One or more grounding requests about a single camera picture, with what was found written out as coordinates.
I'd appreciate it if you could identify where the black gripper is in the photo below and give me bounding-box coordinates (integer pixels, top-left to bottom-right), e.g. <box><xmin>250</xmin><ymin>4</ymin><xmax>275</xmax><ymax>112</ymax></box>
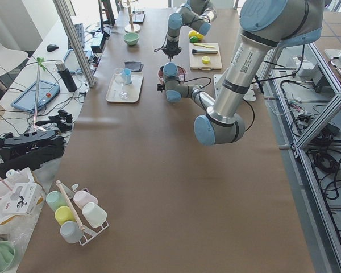
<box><xmin>162</xmin><ymin>41</ymin><xmax>182</xmax><ymax>61</ymax></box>
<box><xmin>156</xmin><ymin>84</ymin><xmax>165</xmax><ymax>92</ymax></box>

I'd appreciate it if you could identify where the pink bowl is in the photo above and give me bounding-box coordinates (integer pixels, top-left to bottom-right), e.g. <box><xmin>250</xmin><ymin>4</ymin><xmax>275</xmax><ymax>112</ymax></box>
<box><xmin>157</xmin><ymin>65</ymin><xmax>187</xmax><ymax>83</ymax></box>

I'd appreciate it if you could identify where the metal ice scoop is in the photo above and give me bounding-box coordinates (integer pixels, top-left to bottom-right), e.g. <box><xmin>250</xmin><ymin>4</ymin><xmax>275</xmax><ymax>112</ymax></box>
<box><xmin>157</xmin><ymin>64</ymin><xmax>165</xmax><ymax>82</ymax></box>

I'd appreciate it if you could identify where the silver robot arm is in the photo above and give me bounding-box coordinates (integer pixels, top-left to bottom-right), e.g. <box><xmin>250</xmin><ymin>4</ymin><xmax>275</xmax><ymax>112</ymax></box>
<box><xmin>157</xmin><ymin>1</ymin><xmax>325</xmax><ymax>146</ymax></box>
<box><xmin>161</xmin><ymin>0</ymin><xmax>217</xmax><ymax>61</ymax></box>

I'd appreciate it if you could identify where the light blue cup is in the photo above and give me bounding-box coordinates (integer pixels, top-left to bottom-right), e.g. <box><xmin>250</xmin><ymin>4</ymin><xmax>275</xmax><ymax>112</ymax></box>
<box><xmin>123</xmin><ymin>68</ymin><xmax>132</xmax><ymax>85</ymax></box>

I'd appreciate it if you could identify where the pink cup in rack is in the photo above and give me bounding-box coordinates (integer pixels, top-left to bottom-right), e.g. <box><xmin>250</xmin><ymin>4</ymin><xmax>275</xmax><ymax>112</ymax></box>
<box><xmin>73</xmin><ymin>190</ymin><xmax>98</xmax><ymax>209</ymax></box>

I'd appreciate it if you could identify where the white cup in rack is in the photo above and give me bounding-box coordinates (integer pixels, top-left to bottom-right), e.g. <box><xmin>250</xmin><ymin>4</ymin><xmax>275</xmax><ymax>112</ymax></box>
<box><xmin>82</xmin><ymin>202</ymin><xmax>107</xmax><ymax>228</ymax></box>

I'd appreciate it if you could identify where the green cup in rack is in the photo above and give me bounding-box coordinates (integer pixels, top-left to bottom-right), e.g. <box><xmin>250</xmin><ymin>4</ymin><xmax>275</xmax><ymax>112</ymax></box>
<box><xmin>45</xmin><ymin>191</ymin><xmax>67</xmax><ymax>212</ymax></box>

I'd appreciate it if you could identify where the white cup rack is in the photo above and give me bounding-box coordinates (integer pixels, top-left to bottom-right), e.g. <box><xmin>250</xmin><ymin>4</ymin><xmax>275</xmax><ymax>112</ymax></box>
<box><xmin>70</xmin><ymin>184</ymin><xmax>110</xmax><ymax>246</ymax></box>

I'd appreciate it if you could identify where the yellow cup in rack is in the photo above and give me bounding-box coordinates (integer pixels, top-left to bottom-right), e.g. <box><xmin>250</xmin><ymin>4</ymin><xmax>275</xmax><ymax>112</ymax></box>
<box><xmin>55</xmin><ymin>206</ymin><xmax>75</xmax><ymax>225</ymax></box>

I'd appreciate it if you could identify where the grey-blue cup in rack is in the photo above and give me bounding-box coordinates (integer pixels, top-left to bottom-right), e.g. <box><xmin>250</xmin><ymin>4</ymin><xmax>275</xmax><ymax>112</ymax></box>
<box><xmin>60</xmin><ymin>221</ymin><xmax>84</xmax><ymax>244</ymax></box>

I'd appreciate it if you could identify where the beige plastic tray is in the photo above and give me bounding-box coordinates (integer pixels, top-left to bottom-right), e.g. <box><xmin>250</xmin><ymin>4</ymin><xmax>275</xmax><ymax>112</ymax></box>
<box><xmin>105</xmin><ymin>72</ymin><xmax>143</xmax><ymax>104</ymax></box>

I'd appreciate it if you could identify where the yellow plastic knife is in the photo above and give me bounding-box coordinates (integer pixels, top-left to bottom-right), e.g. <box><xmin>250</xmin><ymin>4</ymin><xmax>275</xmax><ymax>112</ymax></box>
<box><xmin>193</xmin><ymin>43</ymin><xmax>215</xmax><ymax>48</ymax></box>

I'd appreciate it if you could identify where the yellow lemon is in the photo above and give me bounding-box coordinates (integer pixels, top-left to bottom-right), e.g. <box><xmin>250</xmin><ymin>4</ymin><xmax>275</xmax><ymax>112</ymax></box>
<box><xmin>188</xmin><ymin>30</ymin><xmax>197</xmax><ymax>39</ymax></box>

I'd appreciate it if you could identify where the wooden cutting board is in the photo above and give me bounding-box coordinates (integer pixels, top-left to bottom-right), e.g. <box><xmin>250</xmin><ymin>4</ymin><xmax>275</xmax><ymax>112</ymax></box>
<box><xmin>189</xmin><ymin>43</ymin><xmax>222</xmax><ymax>70</ymax></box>

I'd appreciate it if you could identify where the dark grey folded cloth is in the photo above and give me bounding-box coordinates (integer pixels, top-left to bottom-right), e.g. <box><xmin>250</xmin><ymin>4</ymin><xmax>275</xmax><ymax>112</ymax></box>
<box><xmin>124</xmin><ymin>61</ymin><xmax>144</xmax><ymax>72</ymax></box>

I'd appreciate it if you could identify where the green lime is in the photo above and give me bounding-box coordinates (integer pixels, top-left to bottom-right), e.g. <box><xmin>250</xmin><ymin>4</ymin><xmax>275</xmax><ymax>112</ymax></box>
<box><xmin>196</xmin><ymin>33</ymin><xmax>204</xmax><ymax>42</ymax></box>

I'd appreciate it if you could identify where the yellow citrus squeezer cap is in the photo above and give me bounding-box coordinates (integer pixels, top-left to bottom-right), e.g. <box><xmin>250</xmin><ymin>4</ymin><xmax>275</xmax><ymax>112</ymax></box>
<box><xmin>202</xmin><ymin>56</ymin><xmax>210</xmax><ymax>64</ymax></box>

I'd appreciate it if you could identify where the mint green bowl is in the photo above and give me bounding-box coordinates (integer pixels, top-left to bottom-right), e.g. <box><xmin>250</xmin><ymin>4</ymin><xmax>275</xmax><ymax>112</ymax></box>
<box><xmin>123</xmin><ymin>32</ymin><xmax>139</xmax><ymax>46</ymax></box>

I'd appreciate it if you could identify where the clear wine glass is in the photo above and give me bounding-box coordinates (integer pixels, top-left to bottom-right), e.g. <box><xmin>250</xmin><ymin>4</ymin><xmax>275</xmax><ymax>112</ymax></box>
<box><xmin>114</xmin><ymin>68</ymin><xmax>128</xmax><ymax>100</ymax></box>

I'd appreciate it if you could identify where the black keyboard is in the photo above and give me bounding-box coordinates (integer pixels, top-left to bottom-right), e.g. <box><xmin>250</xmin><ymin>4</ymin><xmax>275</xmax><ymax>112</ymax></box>
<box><xmin>74</xmin><ymin>23</ymin><xmax>85</xmax><ymax>48</ymax></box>

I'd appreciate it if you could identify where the black thermos bottle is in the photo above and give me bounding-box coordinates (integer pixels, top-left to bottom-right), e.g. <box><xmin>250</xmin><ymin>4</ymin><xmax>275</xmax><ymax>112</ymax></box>
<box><xmin>55</xmin><ymin>60</ymin><xmax>77</xmax><ymax>92</ymax></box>

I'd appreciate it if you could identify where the blue teach pendant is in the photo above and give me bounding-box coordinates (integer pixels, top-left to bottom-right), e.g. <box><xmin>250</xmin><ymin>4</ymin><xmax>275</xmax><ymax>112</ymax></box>
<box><xmin>11</xmin><ymin>80</ymin><xmax>60</xmax><ymax>112</ymax></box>

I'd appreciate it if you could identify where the black computer mouse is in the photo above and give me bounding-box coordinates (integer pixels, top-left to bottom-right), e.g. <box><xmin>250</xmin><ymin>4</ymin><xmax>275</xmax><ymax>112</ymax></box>
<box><xmin>46</xmin><ymin>44</ymin><xmax>59</xmax><ymax>52</ymax></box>

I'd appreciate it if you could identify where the black bag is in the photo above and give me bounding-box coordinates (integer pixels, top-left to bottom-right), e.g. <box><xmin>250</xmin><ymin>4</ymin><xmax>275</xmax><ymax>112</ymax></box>
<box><xmin>0</xmin><ymin>130</ymin><xmax>64</xmax><ymax>178</ymax></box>

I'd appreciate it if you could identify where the white cardboard box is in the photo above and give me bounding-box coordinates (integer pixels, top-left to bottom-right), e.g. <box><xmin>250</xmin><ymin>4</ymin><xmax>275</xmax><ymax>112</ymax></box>
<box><xmin>3</xmin><ymin>183</ymin><xmax>42</xmax><ymax>216</ymax></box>

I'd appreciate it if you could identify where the aluminium frame post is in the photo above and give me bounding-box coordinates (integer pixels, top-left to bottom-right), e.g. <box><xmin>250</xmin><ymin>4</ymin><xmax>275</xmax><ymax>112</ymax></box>
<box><xmin>53</xmin><ymin>0</ymin><xmax>96</xmax><ymax>88</ymax></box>

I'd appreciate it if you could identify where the wooden rack handle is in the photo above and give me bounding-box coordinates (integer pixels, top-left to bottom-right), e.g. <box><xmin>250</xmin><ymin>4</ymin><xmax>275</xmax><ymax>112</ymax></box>
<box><xmin>56</xmin><ymin>180</ymin><xmax>85</xmax><ymax>231</ymax></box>

